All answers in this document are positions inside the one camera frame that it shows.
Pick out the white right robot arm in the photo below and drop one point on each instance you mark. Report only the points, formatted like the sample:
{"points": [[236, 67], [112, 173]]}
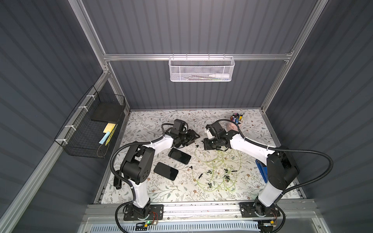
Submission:
{"points": [[279, 162]]}

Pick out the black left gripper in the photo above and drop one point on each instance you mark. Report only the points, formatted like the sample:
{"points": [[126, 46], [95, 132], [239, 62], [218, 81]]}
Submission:
{"points": [[189, 138]]}

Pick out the pink pen bucket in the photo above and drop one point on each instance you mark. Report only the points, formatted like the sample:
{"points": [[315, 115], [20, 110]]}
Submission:
{"points": [[232, 126]]}

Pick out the white marker in basket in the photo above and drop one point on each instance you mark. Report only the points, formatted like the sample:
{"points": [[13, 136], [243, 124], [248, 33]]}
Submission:
{"points": [[220, 76]]}

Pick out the yellow sticky notes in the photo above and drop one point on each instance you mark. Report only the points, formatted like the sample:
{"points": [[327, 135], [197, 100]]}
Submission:
{"points": [[109, 127]]}

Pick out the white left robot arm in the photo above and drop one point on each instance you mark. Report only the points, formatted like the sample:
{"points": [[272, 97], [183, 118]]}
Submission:
{"points": [[132, 163]]}

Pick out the black stapler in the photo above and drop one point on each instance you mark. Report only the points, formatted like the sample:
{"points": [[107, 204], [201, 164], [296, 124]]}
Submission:
{"points": [[117, 183]]}

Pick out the black smartphone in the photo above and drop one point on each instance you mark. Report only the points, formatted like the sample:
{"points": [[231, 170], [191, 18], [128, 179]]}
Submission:
{"points": [[179, 156], [166, 171]]}

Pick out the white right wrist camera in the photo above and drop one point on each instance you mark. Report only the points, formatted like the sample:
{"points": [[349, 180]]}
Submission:
{"points": [[210, 131]]}

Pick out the blue clip holder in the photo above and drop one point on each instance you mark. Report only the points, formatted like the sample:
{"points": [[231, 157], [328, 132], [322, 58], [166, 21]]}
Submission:
{"points": [[263, 170]]}

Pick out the black notebook in basket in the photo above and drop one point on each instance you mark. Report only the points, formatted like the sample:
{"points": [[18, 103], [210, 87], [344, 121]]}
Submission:
{"points": [[107, 112]]}

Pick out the colourful markers in bucket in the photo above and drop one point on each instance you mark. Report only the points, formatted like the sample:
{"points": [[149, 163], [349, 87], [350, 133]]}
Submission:
{"points": [[237, 118]]}

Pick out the black smartphone lower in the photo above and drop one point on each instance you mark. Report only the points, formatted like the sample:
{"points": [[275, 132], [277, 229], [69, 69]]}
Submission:
{"points": [[166, 171]]}

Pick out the black wire wall basket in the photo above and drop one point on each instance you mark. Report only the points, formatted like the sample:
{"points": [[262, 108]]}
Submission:
{"points": [[82, 137]]}

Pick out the black smartphone middle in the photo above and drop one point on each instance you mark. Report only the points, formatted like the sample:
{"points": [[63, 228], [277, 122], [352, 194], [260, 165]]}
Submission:
{"points": [[179, 156]]}

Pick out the white wire mesh basket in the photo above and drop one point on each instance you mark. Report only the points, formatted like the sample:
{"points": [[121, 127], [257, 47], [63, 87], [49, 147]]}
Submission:
{"points": [[198, 68]]}

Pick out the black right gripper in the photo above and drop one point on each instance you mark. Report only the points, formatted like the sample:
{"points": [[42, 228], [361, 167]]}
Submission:
{"points": [[212, 143]]}

